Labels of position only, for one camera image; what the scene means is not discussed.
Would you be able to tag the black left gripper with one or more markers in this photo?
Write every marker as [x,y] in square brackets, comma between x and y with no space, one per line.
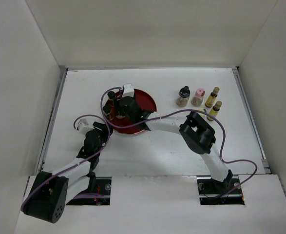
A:
[103,129]

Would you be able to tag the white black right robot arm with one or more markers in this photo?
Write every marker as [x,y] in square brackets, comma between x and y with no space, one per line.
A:
[198,135]

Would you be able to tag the red round tray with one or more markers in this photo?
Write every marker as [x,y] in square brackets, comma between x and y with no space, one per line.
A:
[123,125]

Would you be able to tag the yellow sauce bottle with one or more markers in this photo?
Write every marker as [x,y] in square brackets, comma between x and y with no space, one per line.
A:
[214,111]
[212,97]

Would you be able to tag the right metal table rail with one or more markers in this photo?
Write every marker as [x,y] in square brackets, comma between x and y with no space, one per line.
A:
[251,119]

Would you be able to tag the front yellow sauce bottle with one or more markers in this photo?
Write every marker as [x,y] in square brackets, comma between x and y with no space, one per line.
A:
[214,111]

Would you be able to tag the metal table rail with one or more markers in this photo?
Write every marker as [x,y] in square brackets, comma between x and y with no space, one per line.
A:
[47,136]
[251,119]

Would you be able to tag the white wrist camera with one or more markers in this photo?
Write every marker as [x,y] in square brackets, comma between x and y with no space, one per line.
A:
[83,126]
[128,90]

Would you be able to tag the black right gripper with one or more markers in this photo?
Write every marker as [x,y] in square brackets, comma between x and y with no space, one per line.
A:
[117,105]

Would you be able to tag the left metal table rail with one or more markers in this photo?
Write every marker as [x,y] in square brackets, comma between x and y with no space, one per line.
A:
[47,136]

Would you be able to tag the pink-cap spice jar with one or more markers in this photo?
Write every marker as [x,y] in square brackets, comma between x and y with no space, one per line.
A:
[198,97]

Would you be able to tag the back yellow sauce bottle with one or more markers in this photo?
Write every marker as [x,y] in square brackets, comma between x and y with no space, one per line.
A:
[212,97]

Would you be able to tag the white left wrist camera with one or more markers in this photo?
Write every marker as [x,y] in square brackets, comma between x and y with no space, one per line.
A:
[83,126]

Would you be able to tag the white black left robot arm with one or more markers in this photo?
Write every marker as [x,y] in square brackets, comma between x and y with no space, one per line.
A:
[51,191]

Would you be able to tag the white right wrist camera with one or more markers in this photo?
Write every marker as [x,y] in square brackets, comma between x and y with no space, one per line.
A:
[128,90]

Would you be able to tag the black-knob spice jar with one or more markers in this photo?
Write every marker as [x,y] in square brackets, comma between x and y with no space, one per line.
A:
[183,96]
[119,115]

